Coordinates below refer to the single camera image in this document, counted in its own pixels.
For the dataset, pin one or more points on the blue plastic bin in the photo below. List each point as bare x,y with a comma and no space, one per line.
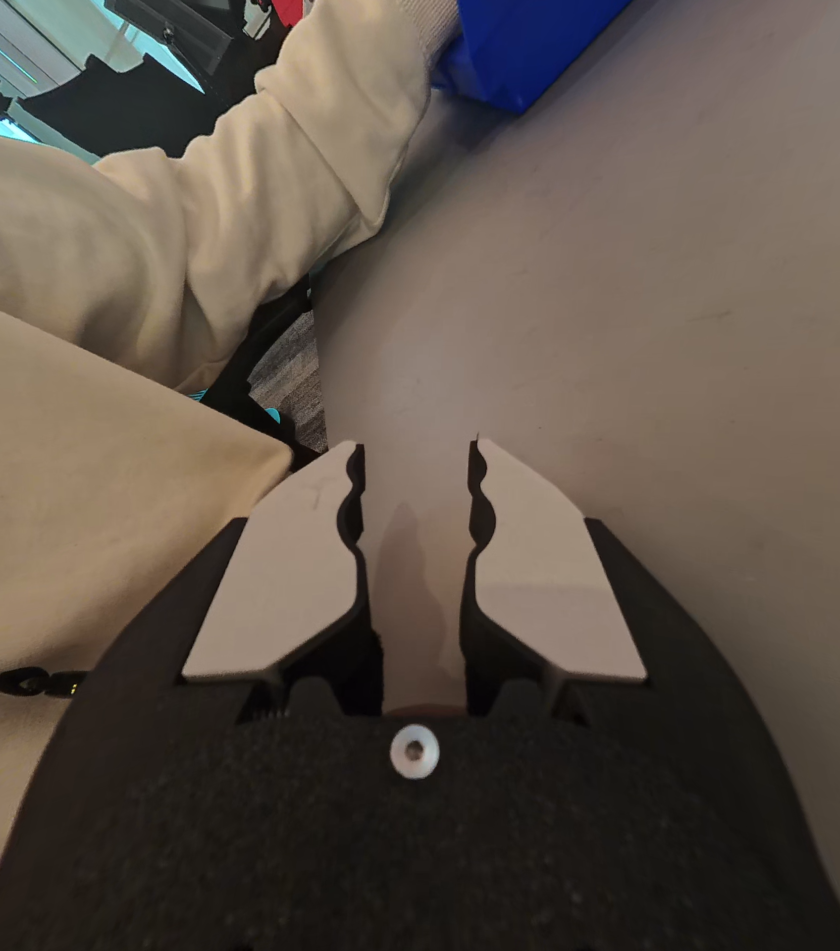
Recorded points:
524,44

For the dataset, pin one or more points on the grey desk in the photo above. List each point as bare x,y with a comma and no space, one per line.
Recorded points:
613,334

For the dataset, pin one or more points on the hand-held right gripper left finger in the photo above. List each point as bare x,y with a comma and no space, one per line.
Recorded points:
279,594

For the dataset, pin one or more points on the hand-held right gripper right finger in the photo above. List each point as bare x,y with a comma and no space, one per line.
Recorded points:
554,594

